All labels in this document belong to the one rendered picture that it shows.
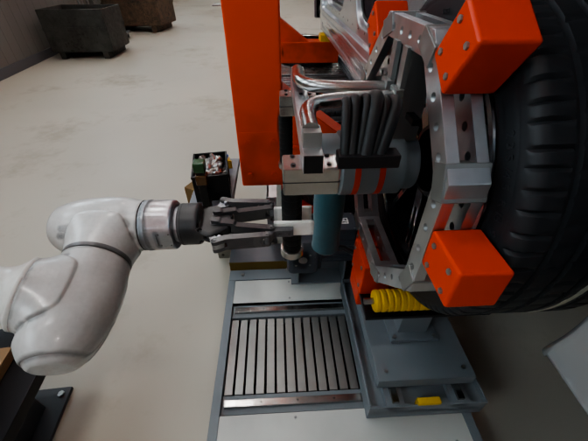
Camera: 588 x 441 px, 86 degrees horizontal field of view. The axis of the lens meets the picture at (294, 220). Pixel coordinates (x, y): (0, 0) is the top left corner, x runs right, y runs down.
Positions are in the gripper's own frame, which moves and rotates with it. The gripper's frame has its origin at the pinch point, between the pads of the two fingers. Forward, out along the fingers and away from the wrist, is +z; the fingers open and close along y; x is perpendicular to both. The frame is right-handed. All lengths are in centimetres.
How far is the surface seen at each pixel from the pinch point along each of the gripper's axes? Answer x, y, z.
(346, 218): -40, -49, 23
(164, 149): -83, -201, -97
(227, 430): -75, 8, -21
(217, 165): -26, -67, -27
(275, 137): -11, -59, -3
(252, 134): -9, -59, -11
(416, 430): -75, 12, 37
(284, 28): -5, -254, 6
